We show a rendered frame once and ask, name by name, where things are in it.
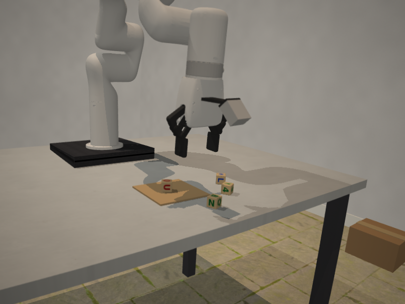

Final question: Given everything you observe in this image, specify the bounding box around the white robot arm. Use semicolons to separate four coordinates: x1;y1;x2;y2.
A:
86;0;251;150

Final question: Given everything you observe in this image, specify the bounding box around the brown flat mat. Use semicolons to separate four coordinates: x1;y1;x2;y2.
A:
132;179;210;206

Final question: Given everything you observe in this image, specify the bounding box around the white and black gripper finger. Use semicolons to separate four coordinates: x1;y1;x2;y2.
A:
207;115;227;152
166;104;191;158

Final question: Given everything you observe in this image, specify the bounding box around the wooden letter block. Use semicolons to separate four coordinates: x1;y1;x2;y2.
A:
161;179;172;192
216;173;226;185
207;194;222;209
221;182;234;195

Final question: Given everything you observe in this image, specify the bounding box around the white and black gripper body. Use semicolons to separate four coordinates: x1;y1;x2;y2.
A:
175;75;224;128

